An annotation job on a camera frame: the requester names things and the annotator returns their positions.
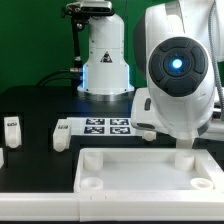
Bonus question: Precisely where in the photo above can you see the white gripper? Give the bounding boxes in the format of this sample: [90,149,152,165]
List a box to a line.
[130,87,224,141]

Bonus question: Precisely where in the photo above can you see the white desk tabletop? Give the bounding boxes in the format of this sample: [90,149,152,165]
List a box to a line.
[74,148,224,192]

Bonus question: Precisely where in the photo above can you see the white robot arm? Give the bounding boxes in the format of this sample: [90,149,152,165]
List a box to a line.
[78,0,224,140]

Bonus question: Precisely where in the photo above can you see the white L-shaped obstacle fence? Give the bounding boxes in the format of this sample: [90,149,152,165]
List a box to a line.
[0,149,224,222]

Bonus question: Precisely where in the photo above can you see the white block at left edge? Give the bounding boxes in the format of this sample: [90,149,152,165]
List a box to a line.
[0,148,4,169]

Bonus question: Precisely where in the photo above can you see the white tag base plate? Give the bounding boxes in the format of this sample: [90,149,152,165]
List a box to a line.
[69,117,136,136]

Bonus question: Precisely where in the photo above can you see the black cables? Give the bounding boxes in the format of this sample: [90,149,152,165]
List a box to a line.
[35,69,83,88]

